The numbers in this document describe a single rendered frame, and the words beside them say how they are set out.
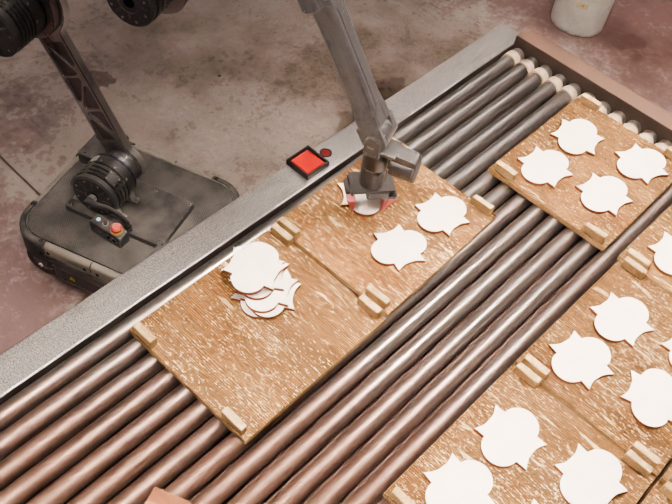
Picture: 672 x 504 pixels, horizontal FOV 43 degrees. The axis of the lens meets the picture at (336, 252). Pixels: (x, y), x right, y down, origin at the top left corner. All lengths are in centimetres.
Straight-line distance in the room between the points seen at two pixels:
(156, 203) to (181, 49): 116
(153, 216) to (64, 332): 110
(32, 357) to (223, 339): 38
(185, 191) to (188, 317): 121
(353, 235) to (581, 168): 65
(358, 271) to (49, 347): 67
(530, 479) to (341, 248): 65
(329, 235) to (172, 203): 105
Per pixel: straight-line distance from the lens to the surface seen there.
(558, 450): 178
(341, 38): 168
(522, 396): 181
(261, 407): 171
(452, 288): 194
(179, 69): 382
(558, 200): 217
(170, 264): 193
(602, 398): 187
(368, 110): 176
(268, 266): 182
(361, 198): 203
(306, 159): 213
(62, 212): 296
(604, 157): 233
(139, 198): 293
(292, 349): 178
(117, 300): 188
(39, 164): 347
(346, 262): 192
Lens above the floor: 244
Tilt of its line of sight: 51 degrees down
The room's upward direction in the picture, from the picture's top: 9 degrees clockwise
